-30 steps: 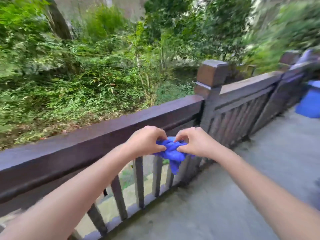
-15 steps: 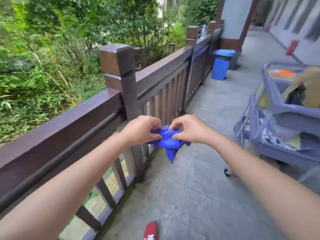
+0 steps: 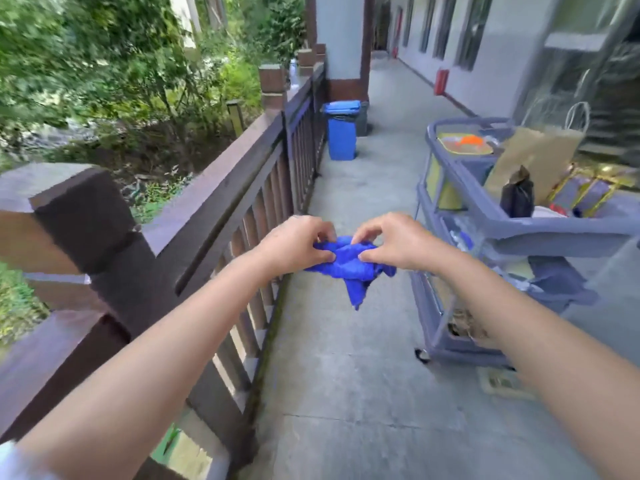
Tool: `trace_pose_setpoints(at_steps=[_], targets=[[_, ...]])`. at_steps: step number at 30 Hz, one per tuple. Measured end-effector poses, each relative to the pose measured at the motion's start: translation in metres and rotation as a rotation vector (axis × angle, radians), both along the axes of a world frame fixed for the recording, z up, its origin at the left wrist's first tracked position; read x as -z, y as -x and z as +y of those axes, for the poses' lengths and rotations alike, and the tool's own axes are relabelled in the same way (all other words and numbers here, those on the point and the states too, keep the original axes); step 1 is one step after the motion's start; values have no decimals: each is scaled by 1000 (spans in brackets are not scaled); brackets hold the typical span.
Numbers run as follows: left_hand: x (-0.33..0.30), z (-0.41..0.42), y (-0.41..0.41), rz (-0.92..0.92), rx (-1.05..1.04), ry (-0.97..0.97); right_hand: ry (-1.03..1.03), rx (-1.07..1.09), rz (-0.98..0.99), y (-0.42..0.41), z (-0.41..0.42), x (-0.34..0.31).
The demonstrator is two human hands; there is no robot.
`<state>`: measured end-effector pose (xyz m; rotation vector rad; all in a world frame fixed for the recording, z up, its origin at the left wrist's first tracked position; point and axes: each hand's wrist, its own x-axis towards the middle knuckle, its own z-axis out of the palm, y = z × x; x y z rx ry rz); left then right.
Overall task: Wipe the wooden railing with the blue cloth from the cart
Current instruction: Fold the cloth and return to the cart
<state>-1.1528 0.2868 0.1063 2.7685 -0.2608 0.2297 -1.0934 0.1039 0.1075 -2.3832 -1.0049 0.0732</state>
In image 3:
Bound dark brown pouch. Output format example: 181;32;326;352
500;166;536;218

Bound yellow bin with orange item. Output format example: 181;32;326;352
426;133;496;211

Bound person's right hand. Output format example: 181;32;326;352
350;212;451;273

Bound grey trash bin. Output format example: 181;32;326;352
356;101;374;137

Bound gold striped package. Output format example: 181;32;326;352
547;165;636;218

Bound grey cloth on cart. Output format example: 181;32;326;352
527;256;600;311

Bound person's left hand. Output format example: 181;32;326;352
254;215;338;276

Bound blue cleaning cloth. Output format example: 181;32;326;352
303;236;397;311

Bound blue trash bin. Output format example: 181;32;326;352
323;100;362;161

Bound grey cleaning cart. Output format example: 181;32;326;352
410;117;640;368

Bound brown paper bag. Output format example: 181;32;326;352
484;101;591;205

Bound white sleeve cuff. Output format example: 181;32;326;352
0;441;58;480

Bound green trees and bushes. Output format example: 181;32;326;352
0;0;307;345

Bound brown wooden railing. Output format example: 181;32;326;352
0;44;328;480

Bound person's right forearm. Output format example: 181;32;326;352
430;245;640;480

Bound person's left forearm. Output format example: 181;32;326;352
15;247;281;480

